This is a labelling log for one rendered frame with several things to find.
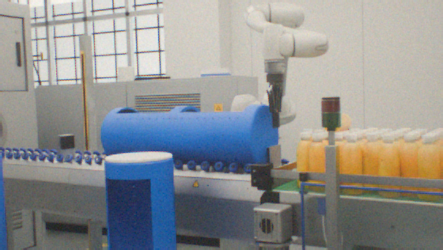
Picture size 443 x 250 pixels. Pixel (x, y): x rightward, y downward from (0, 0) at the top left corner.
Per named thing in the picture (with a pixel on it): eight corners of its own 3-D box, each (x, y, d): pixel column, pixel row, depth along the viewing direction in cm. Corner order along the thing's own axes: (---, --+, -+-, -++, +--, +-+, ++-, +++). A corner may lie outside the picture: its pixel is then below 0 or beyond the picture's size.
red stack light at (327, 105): (324, 111, 163) (324, 100, 163) (343, 111, 159) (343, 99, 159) (318, 112, 157) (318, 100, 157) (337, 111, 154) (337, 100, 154)
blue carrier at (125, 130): (140, 152, 272) (133, 103, 267) (282, 158, 226) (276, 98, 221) (104, 167, 249) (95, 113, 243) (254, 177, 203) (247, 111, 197)
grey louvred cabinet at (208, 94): (77, 217, 530) (70, 85, 522) (263, 234, 442) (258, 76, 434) (39, 230, 481) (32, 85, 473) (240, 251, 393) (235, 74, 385)
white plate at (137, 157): (113, 153, 216) (114, 155, 216) (96, 160, 188) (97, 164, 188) (175, 150, 215) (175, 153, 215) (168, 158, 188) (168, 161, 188)
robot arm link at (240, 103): (229, 130, 300) (228, 95, 299) (258, 128, 302) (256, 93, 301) (232, 131, 284) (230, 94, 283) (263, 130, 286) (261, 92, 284)
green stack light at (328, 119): (325, 126, 163) (324, 111, 163) (343, 126, 160) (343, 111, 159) (318, 127, 158) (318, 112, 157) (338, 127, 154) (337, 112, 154)
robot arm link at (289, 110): (257, 118, 304) (291, 116, 306) (261, 131, 291) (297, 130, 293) (263, -2, 263) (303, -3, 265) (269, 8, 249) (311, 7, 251)
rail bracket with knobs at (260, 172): (260, 186, 198) (259, 161, 197) (276, 187, 194) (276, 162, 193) (249, 191, 189) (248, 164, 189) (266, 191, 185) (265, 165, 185)
